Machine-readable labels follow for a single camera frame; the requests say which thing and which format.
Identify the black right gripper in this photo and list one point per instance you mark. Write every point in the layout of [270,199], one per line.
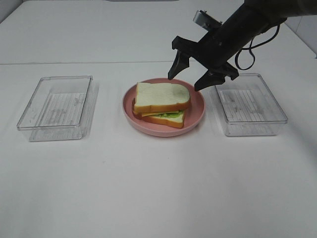
[214,50]

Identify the clear plastic left container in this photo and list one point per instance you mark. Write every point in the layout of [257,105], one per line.
[60,108]

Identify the yellow cheese slice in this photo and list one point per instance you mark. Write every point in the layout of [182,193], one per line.
[151,114]

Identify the clear plastic container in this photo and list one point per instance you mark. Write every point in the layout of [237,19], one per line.
[247,107]
[60,108]

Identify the pink round plate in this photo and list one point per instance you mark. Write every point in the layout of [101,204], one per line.
[193,115]

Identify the bread slice with orange crust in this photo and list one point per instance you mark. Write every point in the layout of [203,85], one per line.
[176,122]

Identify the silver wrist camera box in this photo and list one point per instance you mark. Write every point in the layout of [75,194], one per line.
[207,22]

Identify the green lettuce leaf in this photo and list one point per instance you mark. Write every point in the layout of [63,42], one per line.
[170,115]

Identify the clear plastic right container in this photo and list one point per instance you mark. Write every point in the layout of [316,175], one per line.
[247,107]

